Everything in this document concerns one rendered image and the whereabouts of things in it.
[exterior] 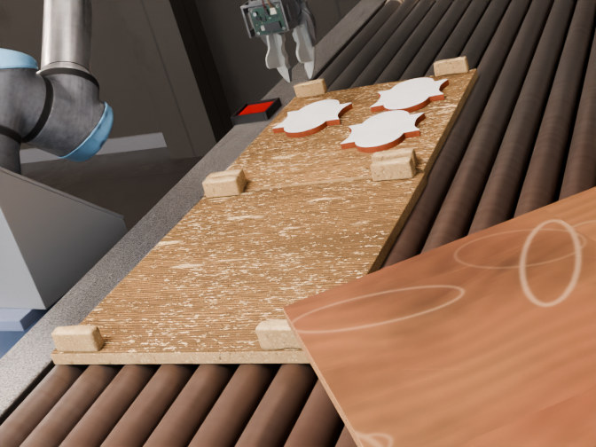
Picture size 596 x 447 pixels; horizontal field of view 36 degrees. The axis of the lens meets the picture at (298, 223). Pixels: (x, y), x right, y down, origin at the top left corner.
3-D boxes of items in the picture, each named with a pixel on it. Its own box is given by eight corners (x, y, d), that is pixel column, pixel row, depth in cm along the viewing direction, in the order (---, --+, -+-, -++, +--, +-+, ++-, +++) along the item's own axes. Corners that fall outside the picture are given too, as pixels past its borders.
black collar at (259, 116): (232, 125, 174) (230, 117, 173) (247, 110, 180) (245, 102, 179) (268, 120, 171) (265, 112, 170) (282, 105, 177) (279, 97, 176)
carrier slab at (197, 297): (54, 364, 106) (49, 354, 106) (208, 203, 139) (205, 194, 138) (327, 364, 91) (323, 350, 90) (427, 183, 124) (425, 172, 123)
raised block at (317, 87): (296, 99, 170) (293, 85, 169) (300, 96, 172) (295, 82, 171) (325, 95, 168) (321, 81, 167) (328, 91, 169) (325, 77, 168)
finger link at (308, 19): (295, 53, 150) (274, 3, 147) (299, 50, 151) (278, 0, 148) (320, 44, 147) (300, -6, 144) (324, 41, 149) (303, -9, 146)
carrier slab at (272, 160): (206, 203, 140) (202, 193, 139) (296, 105, 173) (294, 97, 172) (426, 179, 125) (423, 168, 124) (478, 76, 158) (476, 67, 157)
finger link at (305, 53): (299, 88, 148) (277, 35, 145) (311, 75, 153) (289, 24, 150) (316, 82, 146) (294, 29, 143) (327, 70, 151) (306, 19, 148)
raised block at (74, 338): (57, 353, 105) (48, 333, 104) (66, 344, 107) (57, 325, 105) (98, 353, 102) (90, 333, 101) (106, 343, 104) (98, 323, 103)
